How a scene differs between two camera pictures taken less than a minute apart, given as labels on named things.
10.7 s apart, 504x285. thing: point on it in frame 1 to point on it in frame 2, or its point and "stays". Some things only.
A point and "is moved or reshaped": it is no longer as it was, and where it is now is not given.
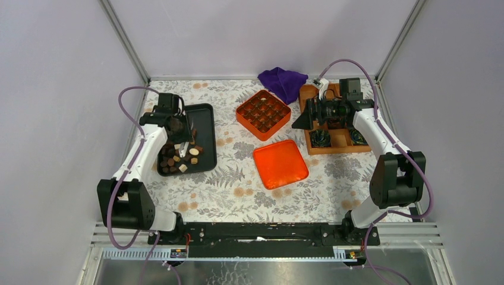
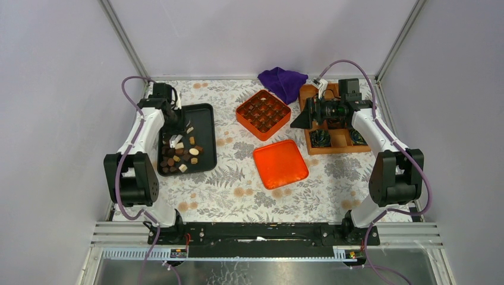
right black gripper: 312,112 stays
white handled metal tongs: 182,149 is moved or reshaped
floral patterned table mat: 262,173 stays
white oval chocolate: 194,151 stays
